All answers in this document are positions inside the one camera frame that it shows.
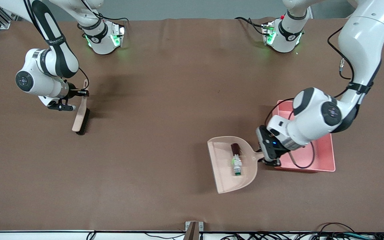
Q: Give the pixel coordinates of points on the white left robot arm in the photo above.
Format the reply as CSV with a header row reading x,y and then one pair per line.
x,y
362,40

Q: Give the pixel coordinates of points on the metal base plate green light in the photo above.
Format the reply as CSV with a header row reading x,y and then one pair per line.
x,y
118,35

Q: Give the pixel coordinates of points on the beige hand brush black bristles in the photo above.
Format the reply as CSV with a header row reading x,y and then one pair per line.
x,y
78,120

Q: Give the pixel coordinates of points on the small black connector block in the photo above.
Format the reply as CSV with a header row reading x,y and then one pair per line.
x,y
235,148

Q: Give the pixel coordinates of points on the beige plastic dustpan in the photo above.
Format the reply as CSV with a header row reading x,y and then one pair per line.
x,y
222,166

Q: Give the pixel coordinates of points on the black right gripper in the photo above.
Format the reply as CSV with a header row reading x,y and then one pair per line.
x,y
73,92

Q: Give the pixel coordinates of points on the metal table edge bracket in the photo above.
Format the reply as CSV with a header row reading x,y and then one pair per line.
x,y
193,230

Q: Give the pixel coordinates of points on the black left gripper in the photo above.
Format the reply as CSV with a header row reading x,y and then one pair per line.
x,y
276,154

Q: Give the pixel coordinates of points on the white orange green electronic component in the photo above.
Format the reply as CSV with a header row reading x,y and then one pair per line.
x,y
237,165

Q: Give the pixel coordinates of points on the pink plastic bin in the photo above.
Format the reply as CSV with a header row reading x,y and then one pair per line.
x,y
322,156

